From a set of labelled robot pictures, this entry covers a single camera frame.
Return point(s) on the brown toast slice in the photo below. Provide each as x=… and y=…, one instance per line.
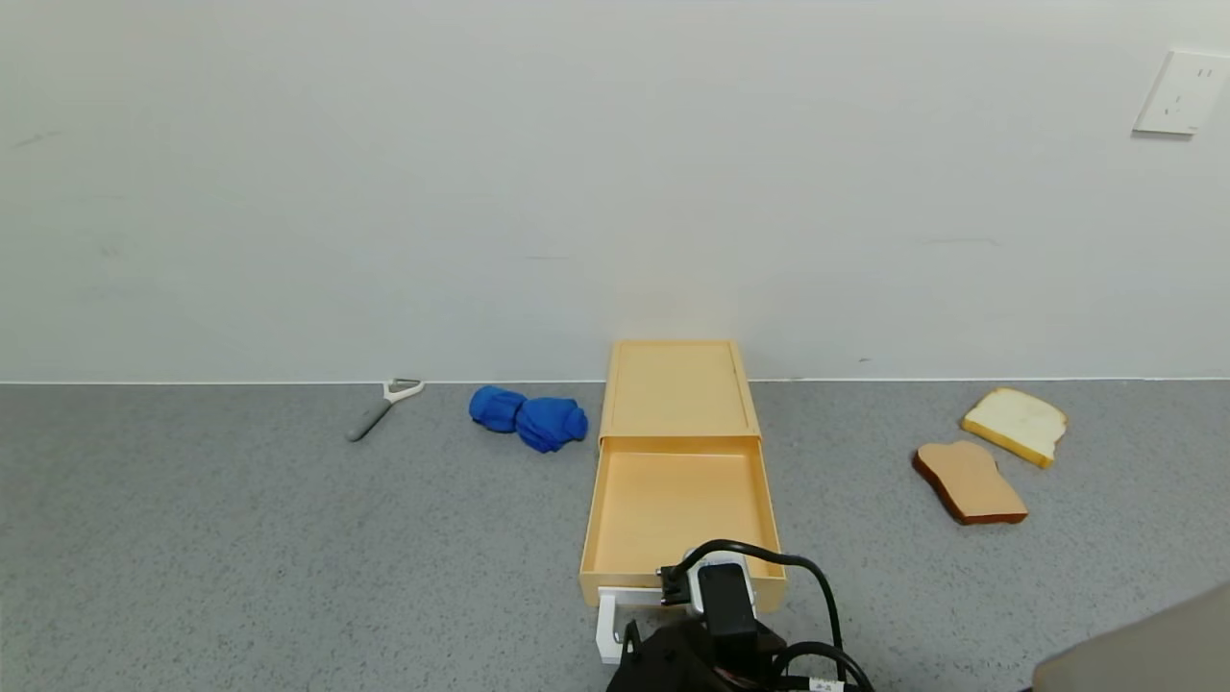
x=971, y=481

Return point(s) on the white wall socket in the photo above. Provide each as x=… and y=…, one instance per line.
x=1182, y=93

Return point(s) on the yellow drawer cabinet case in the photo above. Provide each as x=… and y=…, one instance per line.
x=677, y=389

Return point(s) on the white bread slice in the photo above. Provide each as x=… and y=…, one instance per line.
x=1014, y=418

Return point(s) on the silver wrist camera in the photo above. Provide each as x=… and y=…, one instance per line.
x=725, y=591

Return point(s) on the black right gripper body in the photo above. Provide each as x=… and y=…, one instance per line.
x=692, y=663

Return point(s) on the grey and white peeler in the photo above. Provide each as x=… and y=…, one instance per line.
x=370, y=420

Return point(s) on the blue crumpled cloth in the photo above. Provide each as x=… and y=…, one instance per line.
x=548, y=423

